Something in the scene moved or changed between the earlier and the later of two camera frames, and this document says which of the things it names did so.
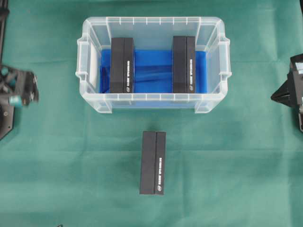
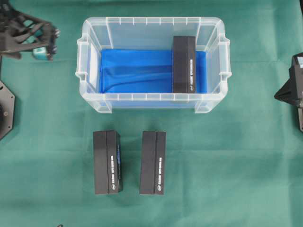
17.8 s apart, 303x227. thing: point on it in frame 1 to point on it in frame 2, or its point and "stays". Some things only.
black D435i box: [184, 64] stays
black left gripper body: [18, 87] to [21, 33]
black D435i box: [121, 68] to [107, 159]
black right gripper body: [291, 92] stays
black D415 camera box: [153, 162] stays
